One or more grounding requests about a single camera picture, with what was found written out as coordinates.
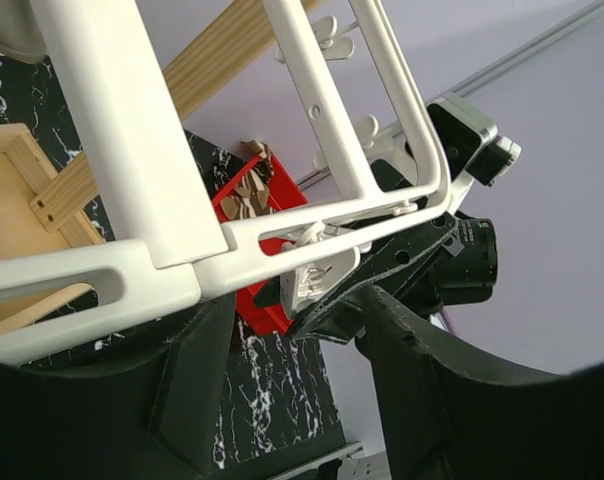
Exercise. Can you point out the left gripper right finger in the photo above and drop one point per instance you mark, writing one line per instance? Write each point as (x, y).
(450, 410)

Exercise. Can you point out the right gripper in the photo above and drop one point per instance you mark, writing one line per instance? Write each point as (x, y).
(429, 253)

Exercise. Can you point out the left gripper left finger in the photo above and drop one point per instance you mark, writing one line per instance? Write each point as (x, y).
(143, 408)

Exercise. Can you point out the white clothes peg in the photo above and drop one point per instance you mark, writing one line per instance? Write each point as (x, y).
(309, 283)

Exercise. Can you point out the white plastic sock hanger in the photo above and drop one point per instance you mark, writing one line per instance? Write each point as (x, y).
(245, 261)

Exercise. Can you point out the brown striped sock left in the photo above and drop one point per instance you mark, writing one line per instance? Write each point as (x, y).
(248, 199)

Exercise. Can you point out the brown striped sock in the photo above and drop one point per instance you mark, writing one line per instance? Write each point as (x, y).
(264, 167)
(248, 199)

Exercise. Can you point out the brown striped sock right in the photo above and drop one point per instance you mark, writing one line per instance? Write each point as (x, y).
(264, 167)

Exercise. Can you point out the wooden drying rack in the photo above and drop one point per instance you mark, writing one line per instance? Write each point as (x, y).
(82, 175)

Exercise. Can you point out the grey beige hanging sock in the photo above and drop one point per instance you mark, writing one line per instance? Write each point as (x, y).
(20, 35)

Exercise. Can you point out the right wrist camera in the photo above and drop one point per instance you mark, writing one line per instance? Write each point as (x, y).
(476, 152)

